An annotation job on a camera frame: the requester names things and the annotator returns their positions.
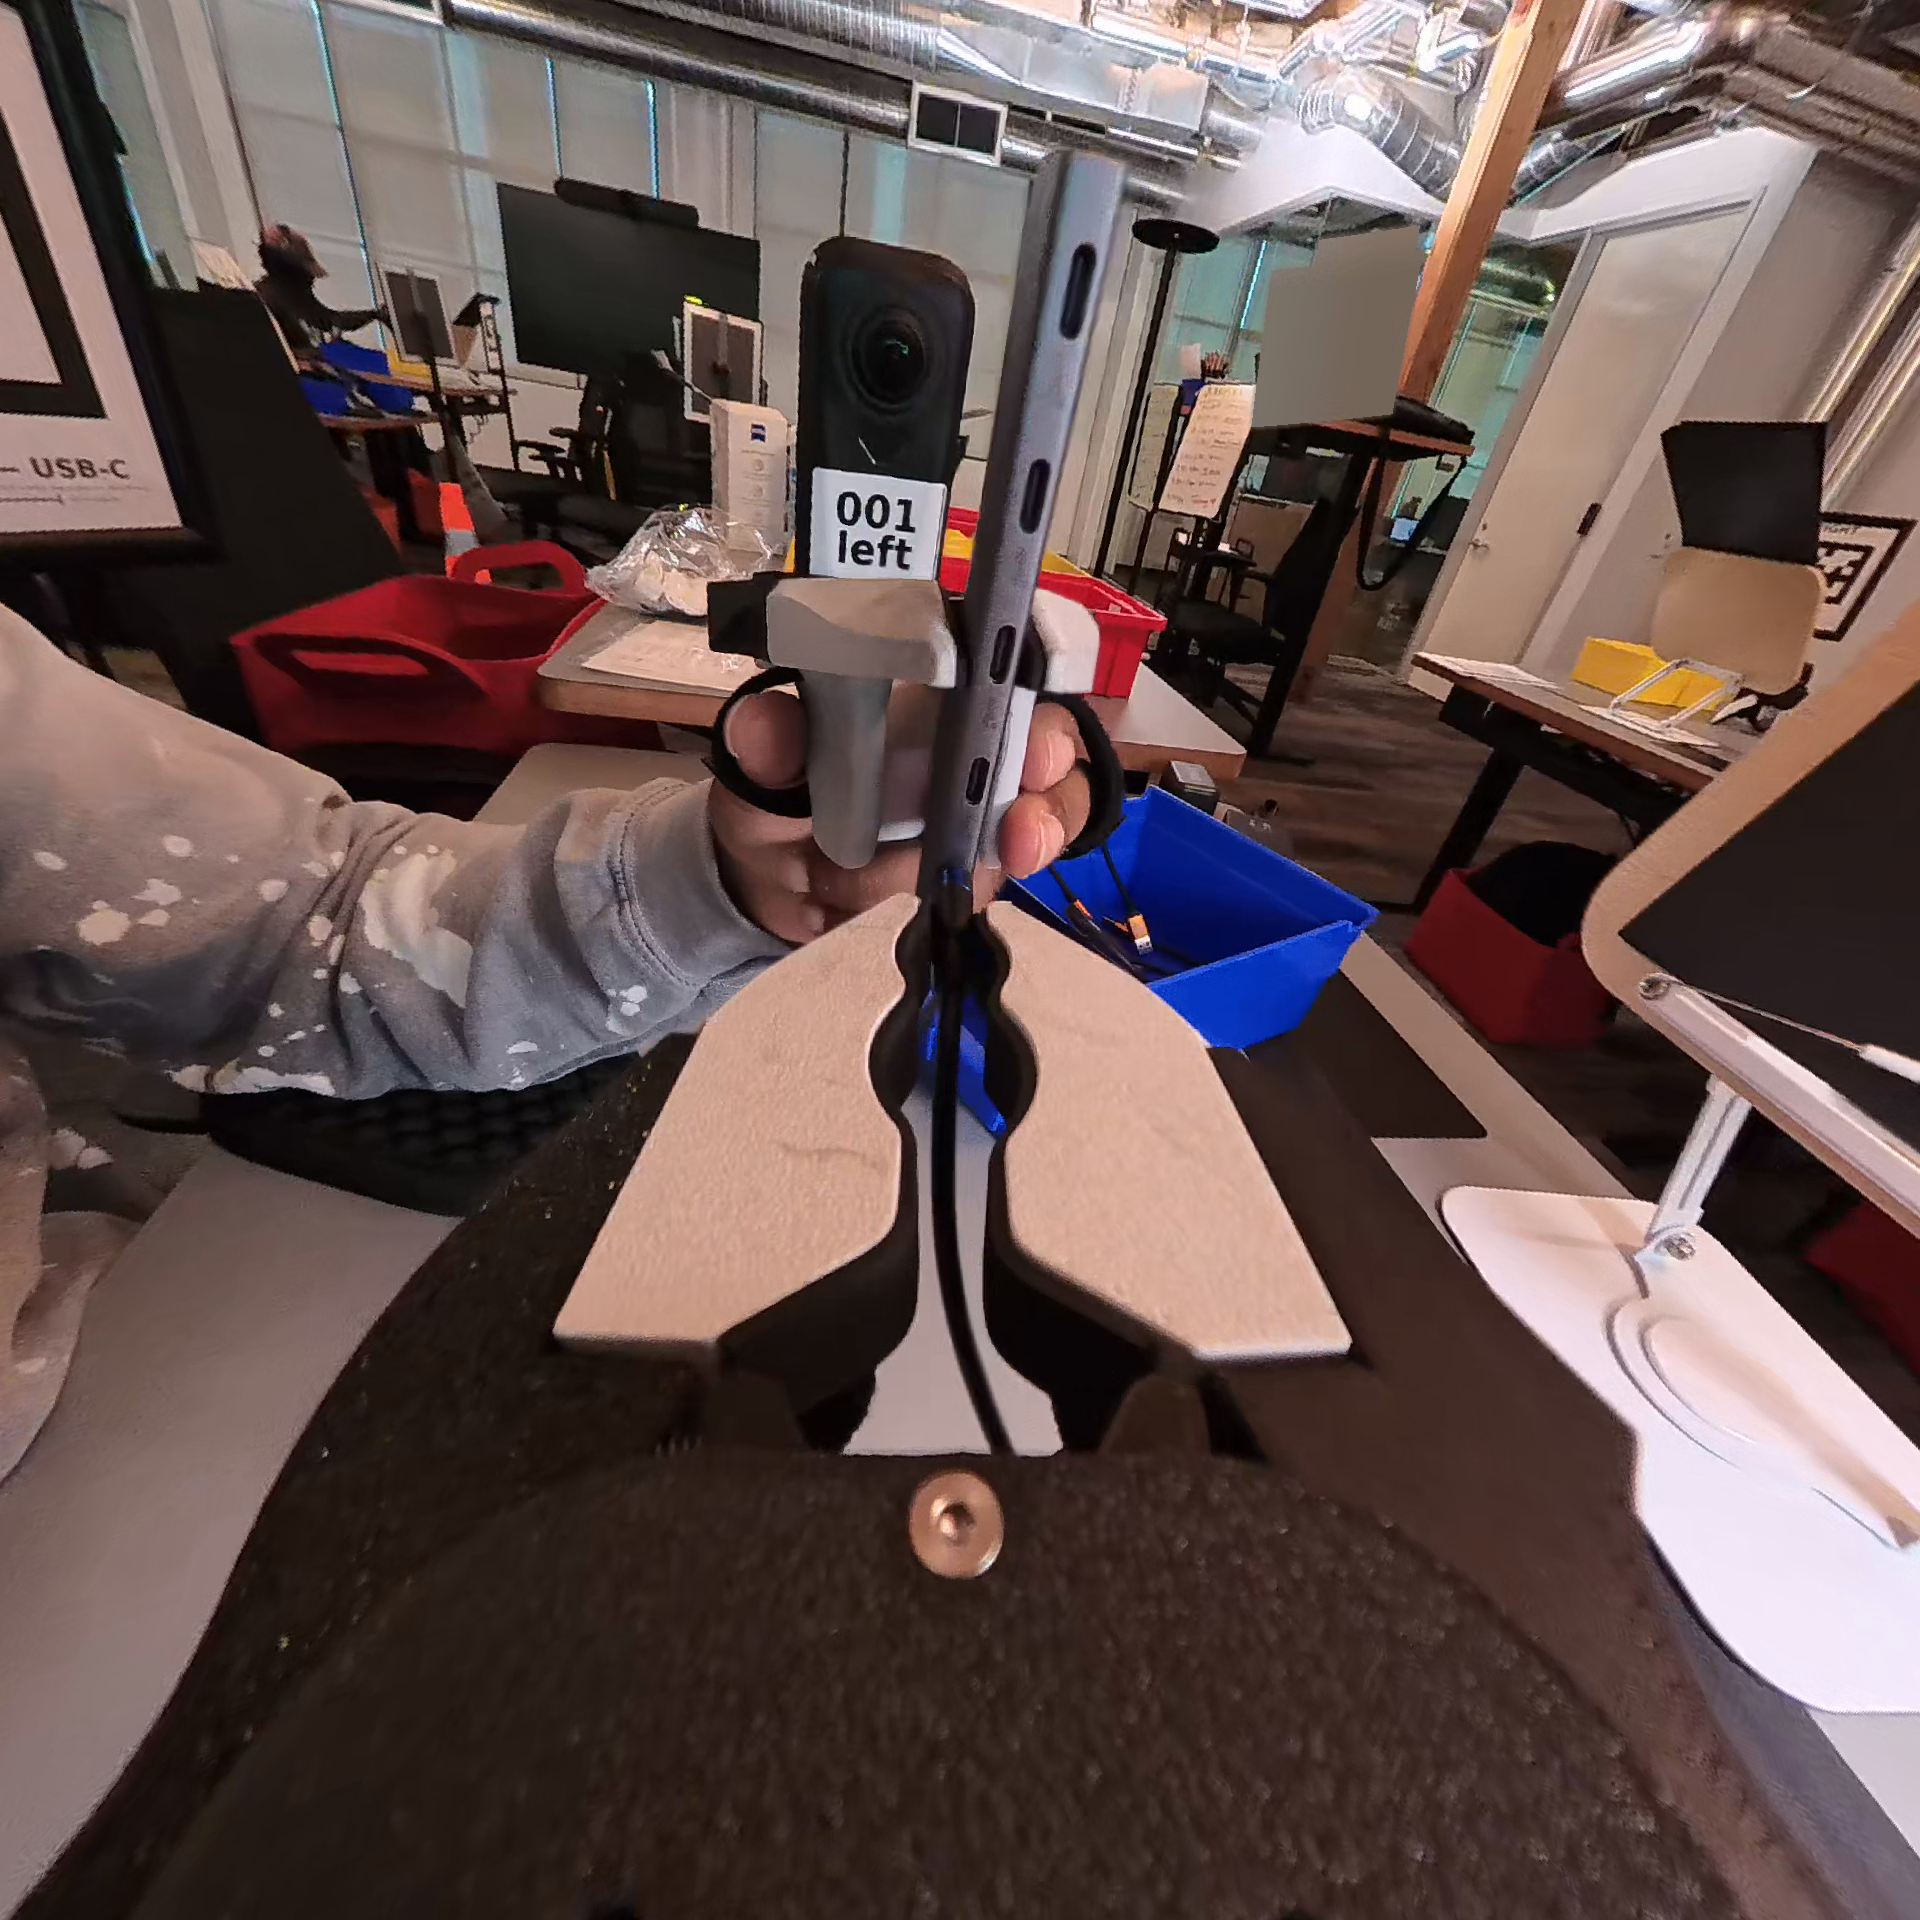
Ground silver ventilation duct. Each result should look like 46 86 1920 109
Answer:
438 0 1512 206

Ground black framed white poster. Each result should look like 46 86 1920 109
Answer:
0 0 204 568

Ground black office chair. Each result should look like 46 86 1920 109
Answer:
1157 510 1314 703
519 353 708 554

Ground black floor lamp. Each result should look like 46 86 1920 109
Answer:
1099 210 1219 583

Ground small yellow bin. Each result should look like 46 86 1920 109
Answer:
1576 633 1728 703

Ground white vent grille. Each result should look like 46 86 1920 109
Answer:
906 84 1012 165

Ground white paper sheet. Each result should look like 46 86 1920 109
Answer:
583 618 755 684

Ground black legged wooden desk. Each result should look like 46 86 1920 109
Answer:
1410 650 1759 908

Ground person's left hand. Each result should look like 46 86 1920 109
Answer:
708 696 1091 954

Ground white tablet stand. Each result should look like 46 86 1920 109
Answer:
1438 973 1920 1716

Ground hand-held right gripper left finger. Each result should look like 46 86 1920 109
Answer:
551 891 923 1373

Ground grey usb hub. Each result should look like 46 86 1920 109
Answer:
916 146 1128 906

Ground white carton box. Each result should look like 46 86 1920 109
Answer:
708 397 791 558

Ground grey monitor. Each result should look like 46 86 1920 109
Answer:
1250 225 1424 437

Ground large black screen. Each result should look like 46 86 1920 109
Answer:
493 181 761 379

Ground black white marker poster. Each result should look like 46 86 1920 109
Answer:
1814 510 1920 646

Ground blue plastic bin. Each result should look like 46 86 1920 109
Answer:
925 784 1381 1142

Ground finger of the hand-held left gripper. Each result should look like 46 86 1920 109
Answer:
979 591 1108 848
761 574 965 874

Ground wooden pillar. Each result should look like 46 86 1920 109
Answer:
1397 0 1593 396

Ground person's left forearm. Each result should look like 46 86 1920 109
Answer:
0 598 800 1103

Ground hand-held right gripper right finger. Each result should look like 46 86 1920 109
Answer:
979 900 1356 1373

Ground red plastic bin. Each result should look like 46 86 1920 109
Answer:
938 503 1169 697
1800 1199 1920 1327

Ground clear plastic bag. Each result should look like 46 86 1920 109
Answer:
587 503 791 625

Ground person's grey speckled sweatshirt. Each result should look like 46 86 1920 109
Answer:
0 1033 169 1484

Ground white flip chart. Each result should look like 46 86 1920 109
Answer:
1165 379 1260 528

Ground plywood board on stand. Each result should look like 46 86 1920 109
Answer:
1650 423 1833 722

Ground black textured pad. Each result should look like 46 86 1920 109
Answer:
199 1054 652 1224

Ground white door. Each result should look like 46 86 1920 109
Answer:
1410 195 1768 663

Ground black standing desk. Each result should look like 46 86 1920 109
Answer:
1247 419 1477 757

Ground blue bins on table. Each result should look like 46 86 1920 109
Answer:
297 333 419 419

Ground red tote with handle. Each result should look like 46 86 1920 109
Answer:
230 543 672 757

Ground red storage bin black contents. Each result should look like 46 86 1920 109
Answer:
1402 838 1626 1054

